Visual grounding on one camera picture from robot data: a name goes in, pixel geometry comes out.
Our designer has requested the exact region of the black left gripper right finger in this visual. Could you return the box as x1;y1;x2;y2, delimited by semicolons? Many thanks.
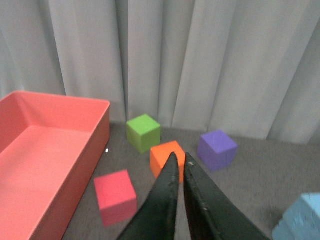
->
183;152;268;240

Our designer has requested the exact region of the red plastic bin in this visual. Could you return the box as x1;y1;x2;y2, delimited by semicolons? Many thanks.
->
0;91;111;240

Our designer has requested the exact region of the red foam block rear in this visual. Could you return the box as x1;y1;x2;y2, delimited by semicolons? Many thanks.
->
94;169;138;227

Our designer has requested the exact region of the green foam block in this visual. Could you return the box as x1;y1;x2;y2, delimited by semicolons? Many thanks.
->
126;114;161;154

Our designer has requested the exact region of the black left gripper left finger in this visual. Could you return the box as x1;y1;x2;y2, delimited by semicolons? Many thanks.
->
118;152;180;240

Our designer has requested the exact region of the grey curtain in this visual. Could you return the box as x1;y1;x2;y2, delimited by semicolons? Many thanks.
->
0;0;320;144

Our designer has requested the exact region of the orange foam block left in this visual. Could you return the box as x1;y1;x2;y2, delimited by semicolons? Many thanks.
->
150;141;186;183

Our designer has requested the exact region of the purple foam block back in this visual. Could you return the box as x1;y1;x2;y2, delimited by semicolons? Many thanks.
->
196;130;238;172

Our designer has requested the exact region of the light blue block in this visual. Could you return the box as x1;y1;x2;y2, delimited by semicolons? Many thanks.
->
271;192;320;240

